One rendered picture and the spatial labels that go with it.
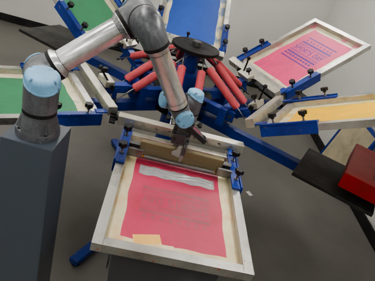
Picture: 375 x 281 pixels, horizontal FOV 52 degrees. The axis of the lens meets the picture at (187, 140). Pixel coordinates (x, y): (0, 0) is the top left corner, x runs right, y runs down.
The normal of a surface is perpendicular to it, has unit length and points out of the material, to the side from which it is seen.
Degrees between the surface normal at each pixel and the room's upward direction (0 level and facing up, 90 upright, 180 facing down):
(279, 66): 32
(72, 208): 0
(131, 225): 0
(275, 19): 90
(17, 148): 90
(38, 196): 90
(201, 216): 0
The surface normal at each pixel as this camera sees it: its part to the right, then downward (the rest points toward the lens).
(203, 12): 0.22, -0.43
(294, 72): -0.22, -0.68
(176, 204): 0.27, -0.83
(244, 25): 0.00, 0.51
